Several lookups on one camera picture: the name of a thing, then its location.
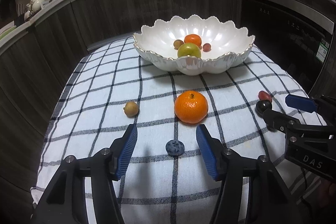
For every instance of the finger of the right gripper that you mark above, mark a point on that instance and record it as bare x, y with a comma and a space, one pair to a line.
301, 103
278, 121

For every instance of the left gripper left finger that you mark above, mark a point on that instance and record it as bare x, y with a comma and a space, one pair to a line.
63, 201

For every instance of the red grape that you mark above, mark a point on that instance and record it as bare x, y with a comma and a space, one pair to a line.
206, 47
262, 95

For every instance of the orange mandarin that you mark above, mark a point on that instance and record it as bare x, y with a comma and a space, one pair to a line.
193, 38
191, 107

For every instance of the blueberry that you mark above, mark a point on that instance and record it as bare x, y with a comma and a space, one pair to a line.
175, 148

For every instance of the green apple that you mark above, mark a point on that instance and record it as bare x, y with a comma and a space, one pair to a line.
189, 49

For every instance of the brown longan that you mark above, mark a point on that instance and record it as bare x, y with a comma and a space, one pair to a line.
131, 109
178, 43

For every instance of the dark cherry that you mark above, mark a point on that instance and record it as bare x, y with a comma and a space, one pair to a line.
261, 106

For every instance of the built-in black dishwasher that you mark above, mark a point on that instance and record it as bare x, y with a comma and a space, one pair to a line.
291, 40

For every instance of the white scalloped ceramic bowl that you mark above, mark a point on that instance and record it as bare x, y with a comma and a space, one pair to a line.
230, 46

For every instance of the blue checked white cloth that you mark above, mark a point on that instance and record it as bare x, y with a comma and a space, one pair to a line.
166, 181

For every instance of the white teapot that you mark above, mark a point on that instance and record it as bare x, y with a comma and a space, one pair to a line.
36, 5

